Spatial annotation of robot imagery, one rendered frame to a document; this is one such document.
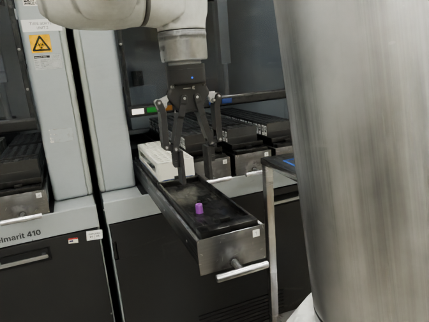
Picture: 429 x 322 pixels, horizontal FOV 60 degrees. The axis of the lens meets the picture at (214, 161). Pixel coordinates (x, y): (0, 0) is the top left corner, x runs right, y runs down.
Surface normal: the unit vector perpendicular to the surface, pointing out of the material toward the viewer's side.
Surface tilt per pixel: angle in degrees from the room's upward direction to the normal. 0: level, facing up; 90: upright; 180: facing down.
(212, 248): 90
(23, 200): 90
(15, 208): 90
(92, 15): 143
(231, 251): 90
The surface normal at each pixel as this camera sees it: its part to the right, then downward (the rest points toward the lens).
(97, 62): 0.37, 0.21
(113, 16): 0.37, 0.90
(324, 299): -0.95, 0.18
